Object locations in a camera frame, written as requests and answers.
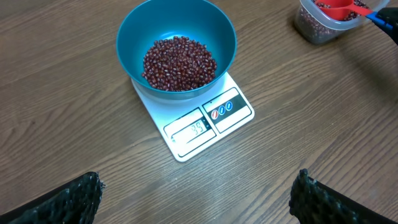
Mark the clear plastic bean container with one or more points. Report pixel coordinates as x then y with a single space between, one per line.
379 5

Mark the red adzuki beans in container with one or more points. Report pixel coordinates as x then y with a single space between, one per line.
317 27

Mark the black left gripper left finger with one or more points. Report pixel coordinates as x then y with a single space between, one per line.
77 201

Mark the teal blue bowl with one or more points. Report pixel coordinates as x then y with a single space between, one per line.
164 19

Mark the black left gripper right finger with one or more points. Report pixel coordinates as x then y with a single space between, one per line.
312 202

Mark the red adzuki beans in bowl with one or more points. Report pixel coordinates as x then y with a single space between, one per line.
178 64

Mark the orange measuring scoop blue handle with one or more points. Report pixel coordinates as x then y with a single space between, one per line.
339 9

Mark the white digital kitchen scale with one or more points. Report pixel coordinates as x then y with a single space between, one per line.
188 127

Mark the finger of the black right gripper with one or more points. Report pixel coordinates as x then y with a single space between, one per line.
389 15

